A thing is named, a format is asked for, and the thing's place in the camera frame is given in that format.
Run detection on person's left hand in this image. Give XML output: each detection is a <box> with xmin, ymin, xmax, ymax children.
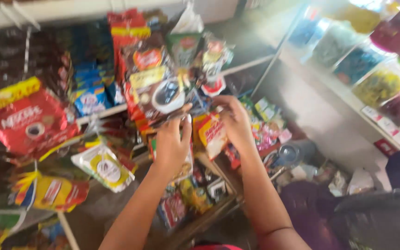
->
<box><xmin>153</xmin><ymin>103</ymin><xmax>194</xmax><ymax>171</ymax></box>

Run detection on person's right hand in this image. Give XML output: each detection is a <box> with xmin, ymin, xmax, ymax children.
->
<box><xmin>212</xmin><ymin>95</ymin><xmax>257</xmax><ymax>154</ymax></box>

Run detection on brown coffee sachet strip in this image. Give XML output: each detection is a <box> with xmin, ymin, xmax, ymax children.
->
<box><xmin>118</xmin><ymin>42</ymin><xmax>202</xmax><ymax>130</ymax></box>

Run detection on red and white small sachet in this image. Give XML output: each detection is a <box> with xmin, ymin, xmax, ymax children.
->
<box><xmin>201</xmin><ymin>76</ymin><xmax>227</xmax><ymax>98</ymax></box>

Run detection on red and white snack packet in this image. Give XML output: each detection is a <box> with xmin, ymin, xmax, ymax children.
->
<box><xmin>194</xmin><ymin>112</ymin><xmax>229</xmax><ymax>161</ymax></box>

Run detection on clear packets with yellow print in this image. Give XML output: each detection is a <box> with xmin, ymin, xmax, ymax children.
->
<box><xmin>199</xmin><ymin>37</ymin><xmax>234</xmax><ymax>81</ymax></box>

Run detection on heap of colourful candy packets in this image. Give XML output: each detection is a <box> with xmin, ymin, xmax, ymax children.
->
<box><xmin>240</xmin><ymin>95</ymin><xmax>292</xmax><ymax>151</ymax></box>

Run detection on green packet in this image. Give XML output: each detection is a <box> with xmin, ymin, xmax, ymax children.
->
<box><xmin>166</xmin><ymin>32</ymin><xmax>205</xmax><ymax>67</ymax></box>

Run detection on grey metal container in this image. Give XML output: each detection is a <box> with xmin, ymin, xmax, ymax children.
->
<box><xmin>276</xmin><ymin>140</ymin><xmax>318</xmax><ymax>168</ymax></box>

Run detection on white plastic bag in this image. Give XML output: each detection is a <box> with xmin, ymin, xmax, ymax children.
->
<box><xmin>171</xmin><ymin>3</ymin><xmax>205</xmax><ymax>34</ymax></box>

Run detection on tray of mixed packets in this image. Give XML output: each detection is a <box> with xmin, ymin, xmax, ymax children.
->
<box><xmin>156</xmin><ymin>161</ymin><xmax>239</xmax><ymax>230</ymax></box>

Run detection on red and yellow sachet strip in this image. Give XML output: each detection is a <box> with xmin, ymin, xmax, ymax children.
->
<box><xmin>107</xmin><ymin>9</ymin><xmax>152</xmax><ymax>65</ymax></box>

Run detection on hanging blue packets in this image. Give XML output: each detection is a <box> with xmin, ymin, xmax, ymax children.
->
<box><xmin>71</xmin><ymin>64</ymin><xmax>126</xmax><ymax>117</ymax></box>

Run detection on purple cloth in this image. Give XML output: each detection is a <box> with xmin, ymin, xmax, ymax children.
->
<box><xmin>279</xmin><ymin>180</ymin><xmax>346</xmax><ymax>250</ymax></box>

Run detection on white and yellow packet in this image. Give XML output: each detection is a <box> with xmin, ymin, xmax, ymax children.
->
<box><xmin>71</xmin><ymin>144</ymin><xmax>137</xmax><ymax>194</ymax></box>

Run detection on glass display counter with jars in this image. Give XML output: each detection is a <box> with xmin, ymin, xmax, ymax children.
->
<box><xmin>278</xmin><ymin>0</ymin><xmax>400</xmax><ymax>158</ymax></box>

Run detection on yellow and red packet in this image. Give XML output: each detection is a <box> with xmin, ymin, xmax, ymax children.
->
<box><xmin>10</xmin><ymin>173</ymin><xmax>90</xmax><ymax>213</ymax></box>

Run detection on black chair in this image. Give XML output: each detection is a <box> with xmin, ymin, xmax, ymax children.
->
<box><xmin>335</xmin><ymin>187</ymin><xmax>400</xmax><ymax>250</ymax></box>

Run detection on large red coffee pouch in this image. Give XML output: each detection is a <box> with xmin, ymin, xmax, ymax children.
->
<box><xmin>0</xmin><ymin>76</ymin><xmax>81</xmax><ymax>157</ymax></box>

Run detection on rack of dark hanging packets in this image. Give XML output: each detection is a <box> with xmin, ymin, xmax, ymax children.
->
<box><xmin>0</xmin><ymin>26</ymin><xmax>74</xmax><ymax>99</ymax></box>

